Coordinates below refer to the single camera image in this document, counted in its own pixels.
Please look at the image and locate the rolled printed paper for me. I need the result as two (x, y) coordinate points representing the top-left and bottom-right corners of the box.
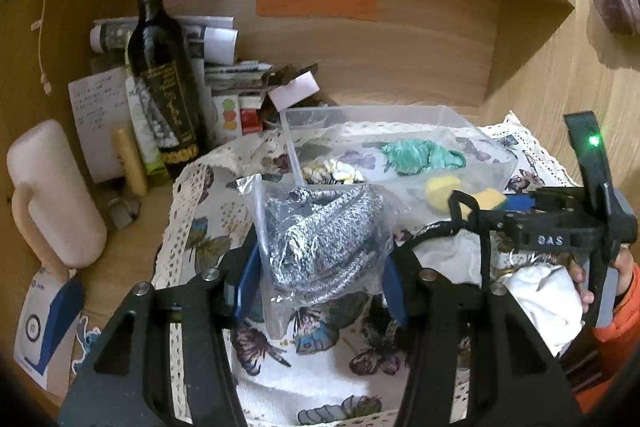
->
(90, 16), (236, 64)

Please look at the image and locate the bagged grey knit cloth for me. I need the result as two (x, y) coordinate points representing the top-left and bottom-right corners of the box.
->
(235, 174), (401, 340)

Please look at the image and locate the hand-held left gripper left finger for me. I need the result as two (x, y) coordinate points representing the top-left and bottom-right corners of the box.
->
(59, 226), (262, 427)

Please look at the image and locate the yellow sponge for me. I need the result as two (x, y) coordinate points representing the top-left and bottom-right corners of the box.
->
(425, 176), (468, 210)
(461, 188), (510, 220)

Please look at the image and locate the person's right forearm orange sleeve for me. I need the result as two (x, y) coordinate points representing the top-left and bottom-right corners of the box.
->
(560, 263), (640, 415)

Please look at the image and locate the dark wine bottle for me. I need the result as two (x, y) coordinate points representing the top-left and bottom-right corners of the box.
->
(125, 0), (211, 166)

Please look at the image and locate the stack of printed papers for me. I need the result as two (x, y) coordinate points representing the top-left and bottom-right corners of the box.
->
(186, 27), (275, 142)

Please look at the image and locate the floral patterned scrunchie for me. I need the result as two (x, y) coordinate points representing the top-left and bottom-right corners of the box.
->
(302, 159), (366, 186)

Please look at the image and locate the open small cardboard box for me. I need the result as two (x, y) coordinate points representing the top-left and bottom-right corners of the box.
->
(257, 64), (328, 130)

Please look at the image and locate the beige cylinder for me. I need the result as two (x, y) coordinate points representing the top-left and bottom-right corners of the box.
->
(114, 127), (149, 196)

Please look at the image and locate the handwritten white note paper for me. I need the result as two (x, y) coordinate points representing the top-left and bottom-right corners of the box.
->
(68, 68), (136, 184)

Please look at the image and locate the blue and white card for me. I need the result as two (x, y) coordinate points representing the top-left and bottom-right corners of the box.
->
(13, 268), (86, 392)

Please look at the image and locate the clear plastic container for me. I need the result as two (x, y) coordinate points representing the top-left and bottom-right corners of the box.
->
(279, 105), (520, 218)

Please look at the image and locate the hanging beaded string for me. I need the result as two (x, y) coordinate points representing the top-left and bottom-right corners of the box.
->
(30, 0), (55, 96)

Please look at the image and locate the cartoon sticker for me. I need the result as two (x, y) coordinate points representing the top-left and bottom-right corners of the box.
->
(69, 314), (103, 375)

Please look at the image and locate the orange sticky note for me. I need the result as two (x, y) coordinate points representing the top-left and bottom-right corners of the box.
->
(256, 0), (380, 20)

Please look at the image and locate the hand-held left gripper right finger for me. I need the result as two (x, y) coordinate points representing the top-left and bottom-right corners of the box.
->
(383, 246), (587, 427)

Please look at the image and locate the small red box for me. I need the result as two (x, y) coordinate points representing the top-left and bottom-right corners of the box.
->
(239, 93), (265, 135)

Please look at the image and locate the person's right hand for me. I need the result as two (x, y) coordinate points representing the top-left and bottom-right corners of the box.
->
(569, 243), (636, 315)

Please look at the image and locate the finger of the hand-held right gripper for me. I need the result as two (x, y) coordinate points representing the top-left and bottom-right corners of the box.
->
(446, 189), (511, 294)
(505, 188), (586, 212)

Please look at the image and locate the butterfly print lace tablecloth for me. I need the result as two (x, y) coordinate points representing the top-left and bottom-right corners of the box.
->
(151, 111), (581, 427)

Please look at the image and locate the white cloth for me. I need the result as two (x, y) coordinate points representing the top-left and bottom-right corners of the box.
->
(415, 229), (585, 355)

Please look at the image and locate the card with coloured dots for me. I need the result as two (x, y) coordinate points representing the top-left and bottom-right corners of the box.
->
(214, 94), (242, 142)

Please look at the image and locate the green knit cloth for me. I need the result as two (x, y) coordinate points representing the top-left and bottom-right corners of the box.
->
(380, 139), (467, 176)

